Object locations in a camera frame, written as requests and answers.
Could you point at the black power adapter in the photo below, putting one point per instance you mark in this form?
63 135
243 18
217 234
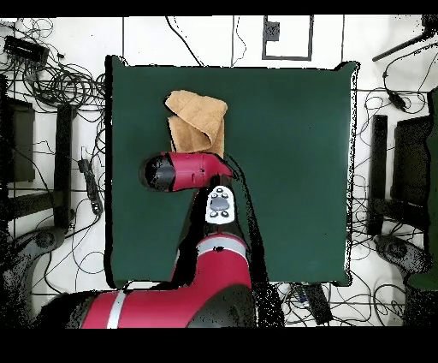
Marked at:
397 101

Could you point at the black box case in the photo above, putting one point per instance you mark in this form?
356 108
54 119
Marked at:
410 161
20 144

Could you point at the dark grey square plate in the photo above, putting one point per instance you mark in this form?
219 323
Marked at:
272 31

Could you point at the green cloth sheet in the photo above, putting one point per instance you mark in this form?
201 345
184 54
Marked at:
434 171

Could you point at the tan terry cloth towel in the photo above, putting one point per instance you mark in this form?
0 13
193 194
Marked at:
198 113

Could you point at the black metal stand frame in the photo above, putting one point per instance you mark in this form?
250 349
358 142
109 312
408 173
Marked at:
378 171
63 164

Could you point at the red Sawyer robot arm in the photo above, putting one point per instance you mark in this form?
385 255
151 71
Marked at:
191 169

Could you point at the black office chair base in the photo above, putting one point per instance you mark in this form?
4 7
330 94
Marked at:
398 251
44 239

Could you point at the dark green table cloth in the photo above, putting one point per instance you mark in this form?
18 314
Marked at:
291 137

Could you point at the black tripod leg rod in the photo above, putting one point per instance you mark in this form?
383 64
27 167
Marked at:
393 50

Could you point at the black network switch box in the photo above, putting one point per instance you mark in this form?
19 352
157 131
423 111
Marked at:
25 49

